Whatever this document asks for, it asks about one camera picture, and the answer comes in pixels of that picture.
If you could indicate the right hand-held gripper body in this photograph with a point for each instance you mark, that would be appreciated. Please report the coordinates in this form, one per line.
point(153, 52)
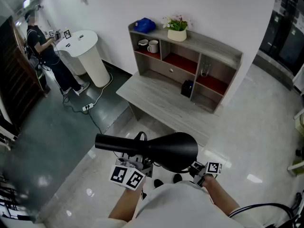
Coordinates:
point(212, 168)

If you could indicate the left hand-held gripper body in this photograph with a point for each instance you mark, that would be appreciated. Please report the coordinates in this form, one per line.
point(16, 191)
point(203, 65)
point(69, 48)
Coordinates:
point(127, 174)

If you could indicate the person's left forearm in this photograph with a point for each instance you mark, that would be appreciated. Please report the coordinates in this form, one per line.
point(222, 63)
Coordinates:
point(127, 203)

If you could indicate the person's right forearm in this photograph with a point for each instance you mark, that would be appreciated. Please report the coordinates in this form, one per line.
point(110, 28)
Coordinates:
point(221, 196)

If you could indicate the grey wooden shelf desk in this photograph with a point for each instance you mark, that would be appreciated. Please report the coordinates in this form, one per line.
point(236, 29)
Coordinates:
point(154, 96)

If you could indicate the grey wooden drawer with knob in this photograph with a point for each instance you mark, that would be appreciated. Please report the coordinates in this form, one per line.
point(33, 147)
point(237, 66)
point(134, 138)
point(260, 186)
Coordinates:
point(171, 69)

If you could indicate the person's black shoe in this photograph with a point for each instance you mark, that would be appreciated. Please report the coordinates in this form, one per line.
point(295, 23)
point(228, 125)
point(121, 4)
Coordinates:
point(158, 183)
point(177, 177)

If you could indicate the person's white shirt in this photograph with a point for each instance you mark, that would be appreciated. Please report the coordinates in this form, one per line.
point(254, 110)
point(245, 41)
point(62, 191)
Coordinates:
point(180, 208)

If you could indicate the white power strip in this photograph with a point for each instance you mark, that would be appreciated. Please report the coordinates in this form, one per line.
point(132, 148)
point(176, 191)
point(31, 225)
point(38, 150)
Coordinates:
point(88, 107)

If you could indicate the small black box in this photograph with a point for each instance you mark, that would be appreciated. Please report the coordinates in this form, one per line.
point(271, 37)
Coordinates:
point(187, 89)

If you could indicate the clear glass cup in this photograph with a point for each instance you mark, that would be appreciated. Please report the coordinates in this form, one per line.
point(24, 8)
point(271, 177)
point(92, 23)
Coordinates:
point(205, 70)

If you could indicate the black white striped object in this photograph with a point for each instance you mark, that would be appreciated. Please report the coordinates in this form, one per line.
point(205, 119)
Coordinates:
point(9, 208)

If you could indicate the white round table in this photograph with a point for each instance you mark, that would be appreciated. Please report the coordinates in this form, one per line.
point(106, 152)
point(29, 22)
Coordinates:
point(90, 56)

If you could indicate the white mug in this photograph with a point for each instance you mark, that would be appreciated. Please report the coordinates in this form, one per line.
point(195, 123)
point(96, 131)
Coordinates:
point(154, 47)

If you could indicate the pink flowers in white pot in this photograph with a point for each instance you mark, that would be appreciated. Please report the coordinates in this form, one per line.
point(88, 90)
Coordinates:
point(177, 34)

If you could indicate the dark wooden cabinet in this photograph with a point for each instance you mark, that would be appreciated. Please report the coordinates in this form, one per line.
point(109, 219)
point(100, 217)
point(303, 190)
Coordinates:
point(16, 79)

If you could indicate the blue cloth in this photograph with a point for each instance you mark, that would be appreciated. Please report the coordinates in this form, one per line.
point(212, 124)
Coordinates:
point(145, 25)

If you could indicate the framed marker card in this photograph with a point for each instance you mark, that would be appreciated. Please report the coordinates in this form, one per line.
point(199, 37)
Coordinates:
point(67, 34)

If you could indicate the black glass door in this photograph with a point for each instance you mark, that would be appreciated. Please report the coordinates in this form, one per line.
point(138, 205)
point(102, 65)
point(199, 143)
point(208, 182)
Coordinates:
point(285, 32)

